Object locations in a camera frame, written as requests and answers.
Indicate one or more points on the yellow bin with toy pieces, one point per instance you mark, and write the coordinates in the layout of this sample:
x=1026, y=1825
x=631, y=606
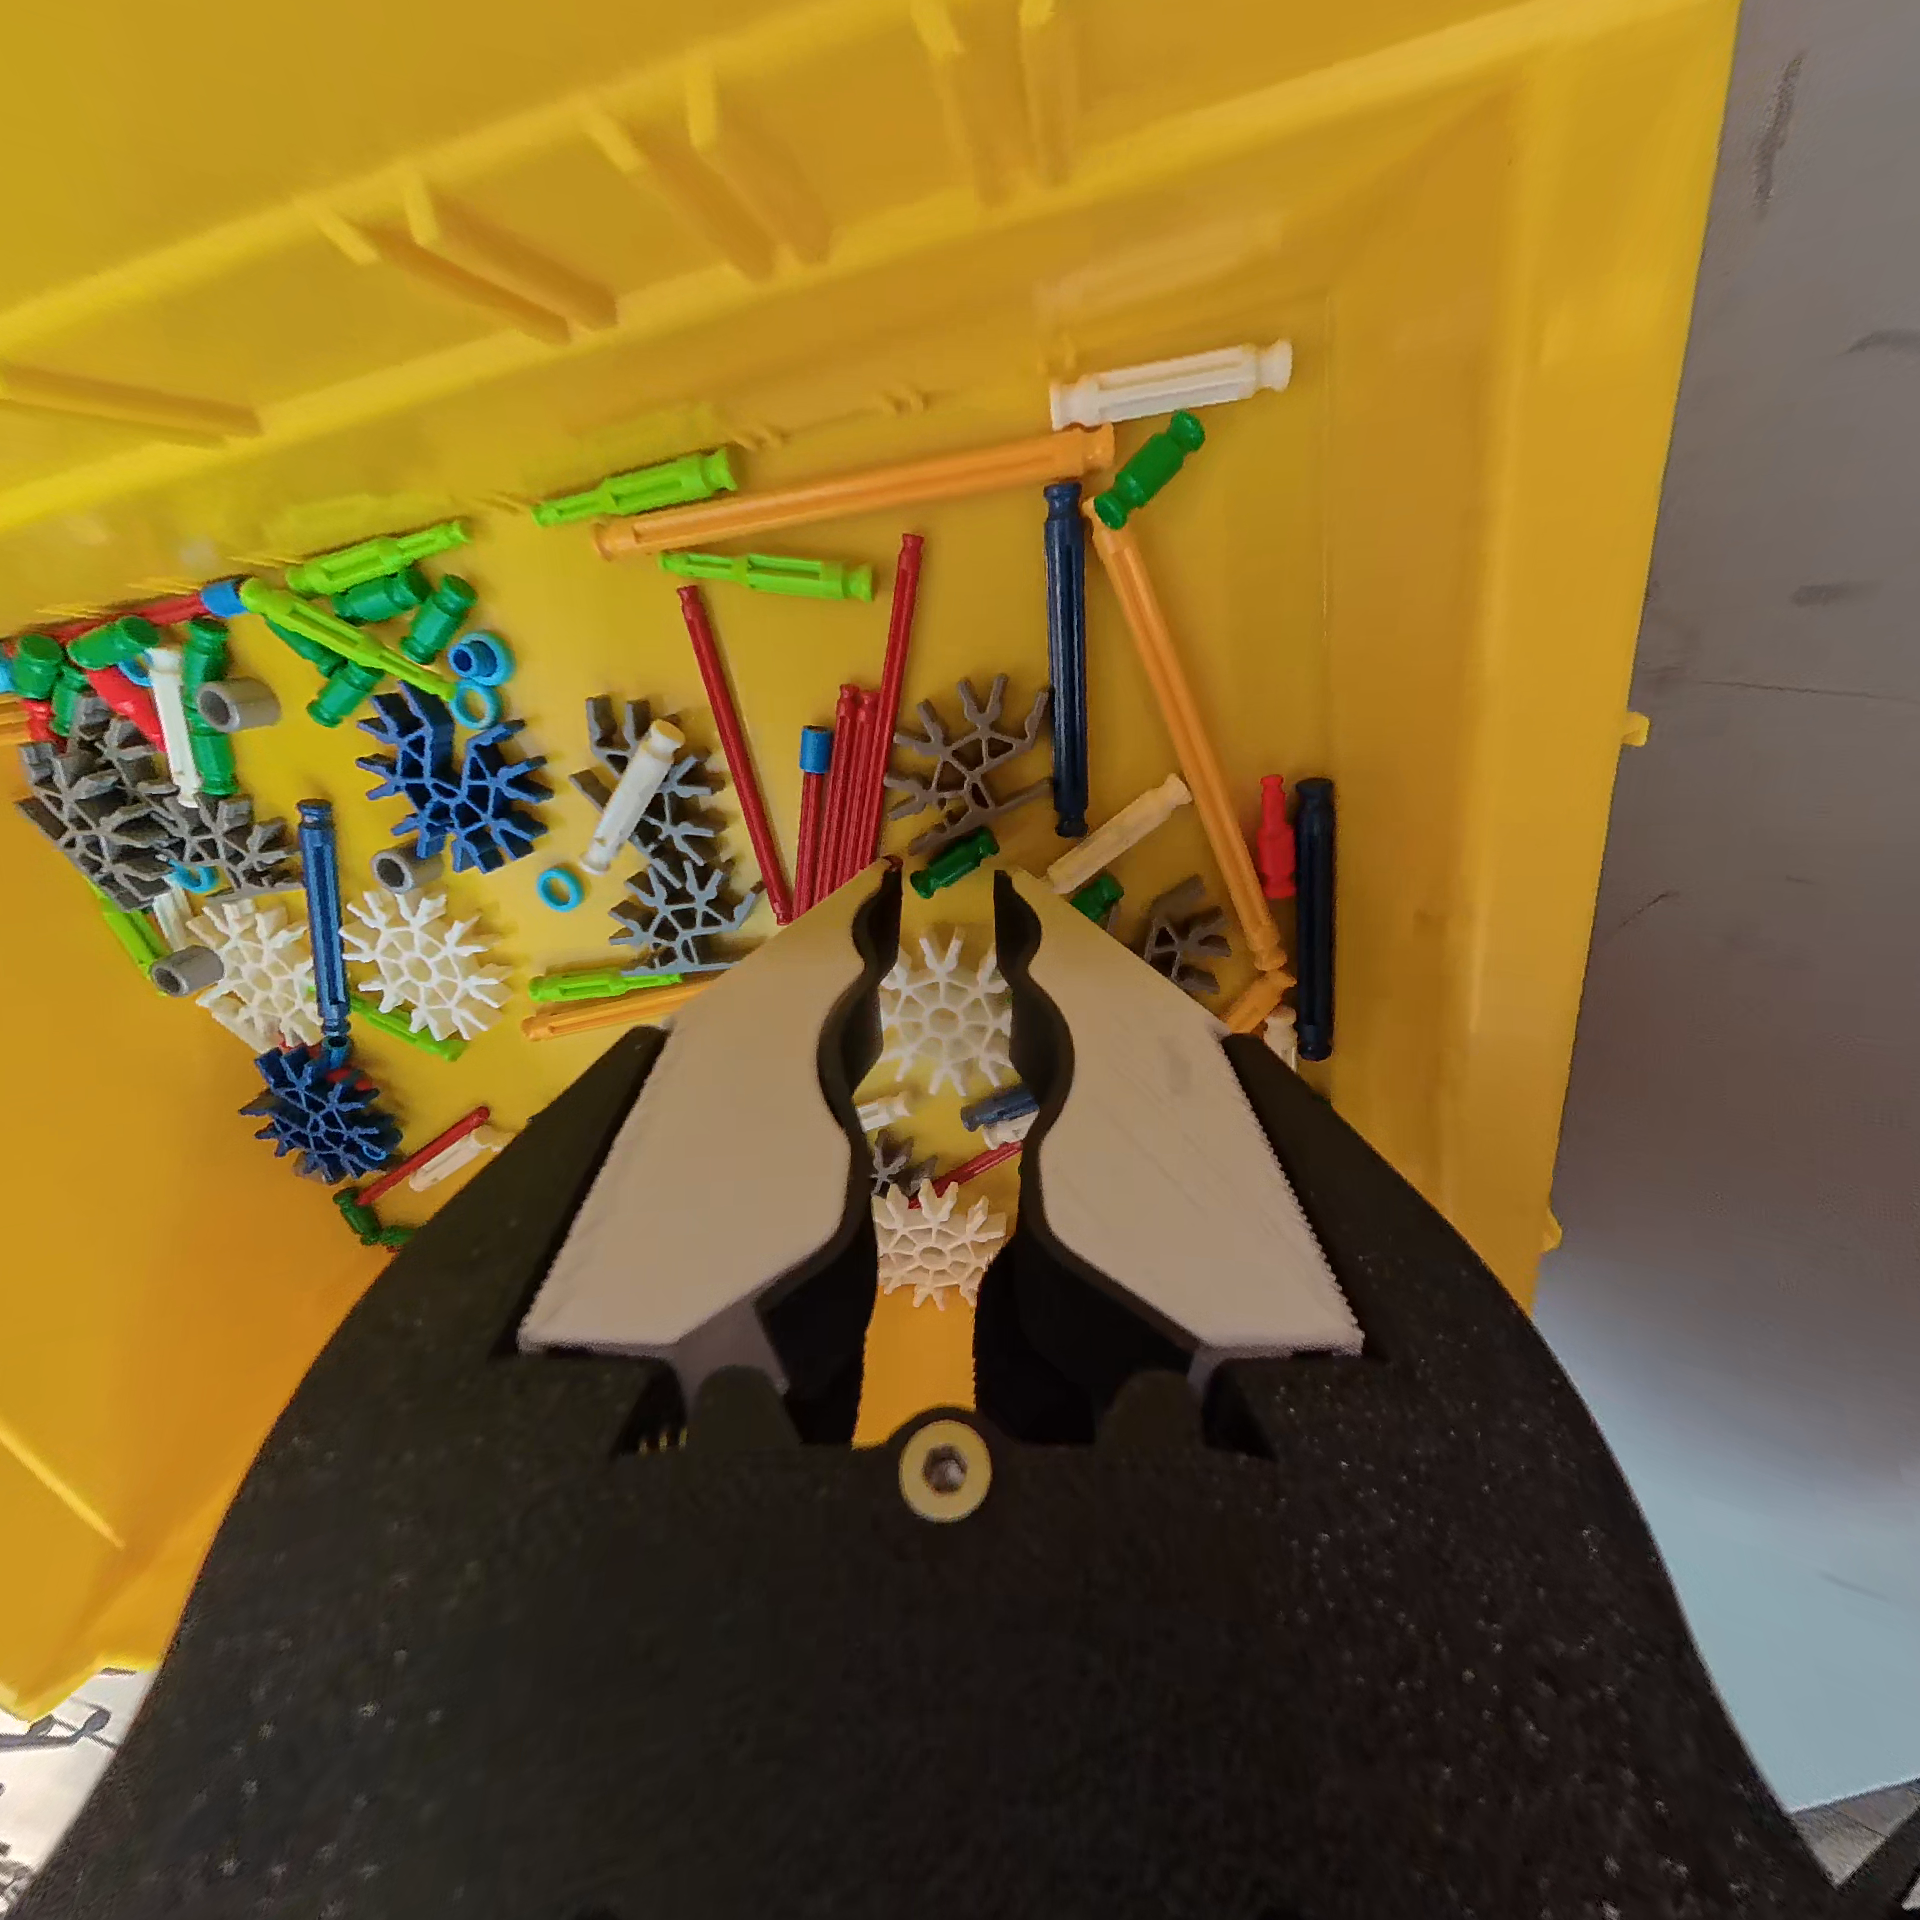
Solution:
x=1442, y=452

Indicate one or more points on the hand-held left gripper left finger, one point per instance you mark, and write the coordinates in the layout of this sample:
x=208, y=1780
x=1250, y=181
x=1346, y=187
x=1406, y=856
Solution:
x=689, y=1201

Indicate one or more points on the grey desk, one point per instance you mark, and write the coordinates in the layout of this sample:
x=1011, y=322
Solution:
x=1772, y=902

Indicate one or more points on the white snowflake toy connector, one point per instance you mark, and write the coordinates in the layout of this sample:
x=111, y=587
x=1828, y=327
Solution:
x=947, y=1012

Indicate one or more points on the pile of colourful toy pieces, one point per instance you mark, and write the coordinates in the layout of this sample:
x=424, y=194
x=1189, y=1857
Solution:
x=450, y=789

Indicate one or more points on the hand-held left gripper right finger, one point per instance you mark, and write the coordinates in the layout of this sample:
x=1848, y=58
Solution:
x=1199, y=1201

